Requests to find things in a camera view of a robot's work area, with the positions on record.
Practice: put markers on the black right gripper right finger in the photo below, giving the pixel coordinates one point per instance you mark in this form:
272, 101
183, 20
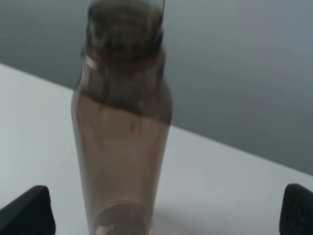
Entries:
296, 217

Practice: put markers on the brown translucent water bottle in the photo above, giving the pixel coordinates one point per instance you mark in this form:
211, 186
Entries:
121, 114

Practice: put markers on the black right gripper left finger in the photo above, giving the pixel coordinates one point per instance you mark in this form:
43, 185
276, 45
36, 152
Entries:
29, 214

